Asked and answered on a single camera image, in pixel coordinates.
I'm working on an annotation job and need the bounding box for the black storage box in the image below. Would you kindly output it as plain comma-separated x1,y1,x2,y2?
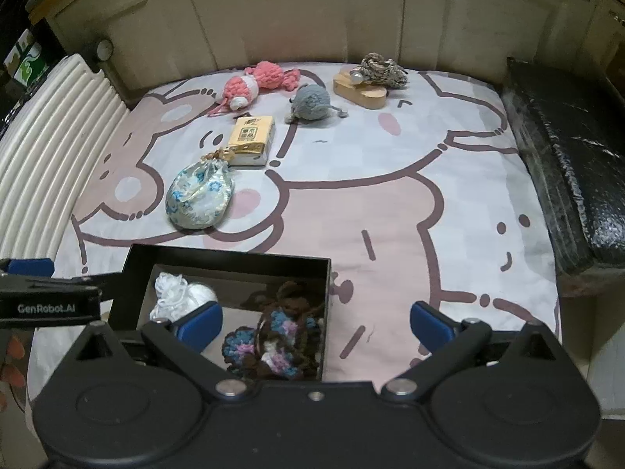
109,245,332,380

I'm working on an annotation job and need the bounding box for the blue floral silk pouch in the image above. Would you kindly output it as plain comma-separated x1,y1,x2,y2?
165,148,234,231

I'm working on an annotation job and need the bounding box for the yellow tissue pack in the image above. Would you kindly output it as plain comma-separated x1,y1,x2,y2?
227,115,275,167

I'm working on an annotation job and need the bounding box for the pink crochet doll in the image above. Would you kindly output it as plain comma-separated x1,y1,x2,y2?
209,61,301,116

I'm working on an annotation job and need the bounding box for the grey crochet mouse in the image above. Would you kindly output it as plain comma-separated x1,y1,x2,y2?
285,85,348,124

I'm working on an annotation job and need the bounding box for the brown blue crochet flower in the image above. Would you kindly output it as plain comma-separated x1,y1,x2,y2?
221,281,324,381

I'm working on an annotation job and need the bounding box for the white ribbed suitcase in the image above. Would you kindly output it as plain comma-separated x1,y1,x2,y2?
1,54,129,258

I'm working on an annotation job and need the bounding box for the cartoon bear bed sheet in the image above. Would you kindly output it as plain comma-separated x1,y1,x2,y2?
55,71,561,384

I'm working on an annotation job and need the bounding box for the green white box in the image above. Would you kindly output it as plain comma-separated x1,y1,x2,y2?
3,29,50,88

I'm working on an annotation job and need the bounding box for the wooden block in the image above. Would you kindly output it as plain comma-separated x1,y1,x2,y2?
333,71,388,110

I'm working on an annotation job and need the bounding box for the beige cabinet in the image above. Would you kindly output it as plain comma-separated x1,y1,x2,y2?
27,0,624,93

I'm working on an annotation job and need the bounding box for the brown grey knitted ornament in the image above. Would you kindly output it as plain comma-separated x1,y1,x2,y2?
359,52,408,89

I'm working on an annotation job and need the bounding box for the white drawstring pouch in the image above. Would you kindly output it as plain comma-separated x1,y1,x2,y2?
148,272,217,322

